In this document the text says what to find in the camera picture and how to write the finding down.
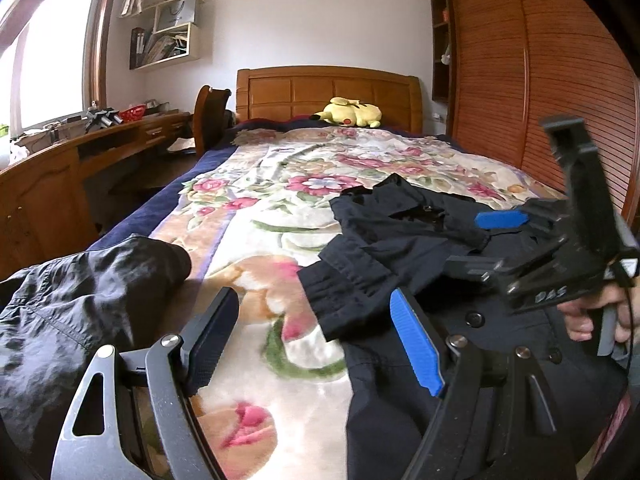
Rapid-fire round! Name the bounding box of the window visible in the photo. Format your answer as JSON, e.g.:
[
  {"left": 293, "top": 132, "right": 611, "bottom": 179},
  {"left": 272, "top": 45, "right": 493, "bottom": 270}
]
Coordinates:
[{"left": 0, "top": 0, "right": 121, "bottom": 133}]

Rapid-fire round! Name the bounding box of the wooden slatted wardrobe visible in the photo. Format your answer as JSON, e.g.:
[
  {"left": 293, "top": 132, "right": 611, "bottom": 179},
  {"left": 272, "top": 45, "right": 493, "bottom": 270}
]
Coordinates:
[{"left": 429, "top": 0, "right": 640, "bottom": 221}]

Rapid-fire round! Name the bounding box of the navy blue bed sheet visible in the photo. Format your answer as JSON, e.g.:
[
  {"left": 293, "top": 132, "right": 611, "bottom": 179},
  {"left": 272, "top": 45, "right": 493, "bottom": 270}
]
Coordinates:
[{"left": 85, "top": 117, "right": 241, "bottom": 251}]

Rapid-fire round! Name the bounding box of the yellow plush toy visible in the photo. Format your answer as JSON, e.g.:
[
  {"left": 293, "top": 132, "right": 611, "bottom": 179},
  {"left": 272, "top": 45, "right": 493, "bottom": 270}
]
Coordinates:
[{"left": 309, "top": 96, "right": 383, "bottom": 129}]

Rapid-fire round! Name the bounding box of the wooden desk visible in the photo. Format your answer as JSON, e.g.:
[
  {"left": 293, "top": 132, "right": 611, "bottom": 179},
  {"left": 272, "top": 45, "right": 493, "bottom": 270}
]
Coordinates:
[{"left": 0, "top": 110, "right": 198, "bottom": 281}]

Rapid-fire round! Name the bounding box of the floral blanket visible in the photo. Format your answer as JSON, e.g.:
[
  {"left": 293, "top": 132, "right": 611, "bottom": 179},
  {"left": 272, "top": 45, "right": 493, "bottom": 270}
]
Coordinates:
[{"left": 145, "top": 125, "right": 581, "bottom": 480}]

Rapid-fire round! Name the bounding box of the wooden bed headboard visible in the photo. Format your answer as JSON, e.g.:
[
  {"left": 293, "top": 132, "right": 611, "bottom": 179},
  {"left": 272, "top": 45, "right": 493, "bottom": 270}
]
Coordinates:
[{"left": 236, "top": 66, "right": 423, "bottom": 133}]

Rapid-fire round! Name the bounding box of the row of binders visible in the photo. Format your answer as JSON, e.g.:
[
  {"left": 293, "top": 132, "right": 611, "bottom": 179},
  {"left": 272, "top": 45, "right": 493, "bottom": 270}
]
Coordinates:
[{"left": 130, "top": 27, "right": 151, "bottom": 68}]

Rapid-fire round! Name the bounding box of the white wall shelf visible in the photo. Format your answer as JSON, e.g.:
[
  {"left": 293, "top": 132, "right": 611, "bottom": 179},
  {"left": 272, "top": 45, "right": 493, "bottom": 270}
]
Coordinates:
[{"left": 118, "top": 0, "right": 206, "bottom": 71}]

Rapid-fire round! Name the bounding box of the black tool on desk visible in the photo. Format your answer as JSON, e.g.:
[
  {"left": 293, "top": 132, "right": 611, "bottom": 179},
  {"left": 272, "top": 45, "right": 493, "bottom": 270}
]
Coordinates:
[{"left": 84, "top": 106, "right": 123, "bottom": 133}]

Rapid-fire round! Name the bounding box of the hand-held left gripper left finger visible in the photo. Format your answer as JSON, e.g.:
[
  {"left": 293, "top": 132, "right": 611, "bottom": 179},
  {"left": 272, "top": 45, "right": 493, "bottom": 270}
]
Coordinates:
[{"left": 52, "top": 286, "right": 242, "bottom": 480}]

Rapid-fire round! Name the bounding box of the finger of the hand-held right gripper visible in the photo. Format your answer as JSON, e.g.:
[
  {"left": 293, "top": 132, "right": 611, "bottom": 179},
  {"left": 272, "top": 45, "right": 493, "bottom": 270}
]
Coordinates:
[
  {"left": 474, "top": 199, "right": 571, "bottom": 242},
  {"left": 444, "top": 254, "right": 522, "bottom": 292}
]

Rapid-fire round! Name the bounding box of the white paper bag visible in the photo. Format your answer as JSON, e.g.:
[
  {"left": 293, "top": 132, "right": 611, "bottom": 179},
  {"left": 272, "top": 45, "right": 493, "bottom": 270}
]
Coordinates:
[{"left": 155, "top": 0, "right": 198, "bottom": 31}]

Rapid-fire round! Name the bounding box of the wooden chair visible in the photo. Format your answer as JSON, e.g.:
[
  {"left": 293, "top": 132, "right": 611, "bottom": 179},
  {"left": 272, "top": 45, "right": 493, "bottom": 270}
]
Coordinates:
[{"left": 192, "top": 85, "right": 233, "bottom": 158}]

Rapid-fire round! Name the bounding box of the grey-black jacket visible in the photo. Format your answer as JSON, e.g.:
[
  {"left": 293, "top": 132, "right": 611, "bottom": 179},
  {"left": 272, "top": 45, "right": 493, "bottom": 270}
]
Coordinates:
[{"left": 0, "top": 234, "right": 193, "bottom": 480}]

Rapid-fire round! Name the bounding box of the dark navy jacket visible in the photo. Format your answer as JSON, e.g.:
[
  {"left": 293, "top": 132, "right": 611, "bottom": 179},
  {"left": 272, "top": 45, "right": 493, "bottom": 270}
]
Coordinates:
[{"left": 297, "top": 172, "right": 636, "bottom": 480}]

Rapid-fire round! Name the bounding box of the person's right hand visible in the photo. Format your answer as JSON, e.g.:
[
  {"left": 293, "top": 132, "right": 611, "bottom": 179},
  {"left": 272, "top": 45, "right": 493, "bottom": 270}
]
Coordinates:
[{"left": 557, "top": 279, "right": 640, "bottom": 348}]

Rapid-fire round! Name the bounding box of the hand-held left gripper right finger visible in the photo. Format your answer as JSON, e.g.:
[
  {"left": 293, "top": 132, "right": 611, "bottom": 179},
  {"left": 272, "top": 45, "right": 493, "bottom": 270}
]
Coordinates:
[{"left": 389, "top": 287, "right": 601, "bottom": 480}]

